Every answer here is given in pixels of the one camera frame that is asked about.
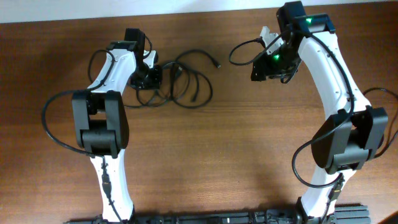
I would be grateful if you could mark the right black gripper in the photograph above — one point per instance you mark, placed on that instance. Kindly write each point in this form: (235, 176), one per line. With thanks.
(263, 70)

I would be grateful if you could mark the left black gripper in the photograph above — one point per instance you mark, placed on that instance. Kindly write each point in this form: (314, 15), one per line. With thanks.
(154, 83)

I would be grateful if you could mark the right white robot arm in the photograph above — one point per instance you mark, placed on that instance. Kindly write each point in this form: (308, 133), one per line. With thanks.
(353, 130)

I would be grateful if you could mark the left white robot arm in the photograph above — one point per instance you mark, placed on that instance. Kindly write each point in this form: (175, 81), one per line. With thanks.
(101, 125)

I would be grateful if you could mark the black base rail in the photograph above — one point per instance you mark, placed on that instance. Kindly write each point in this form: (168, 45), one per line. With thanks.
(217, 217)

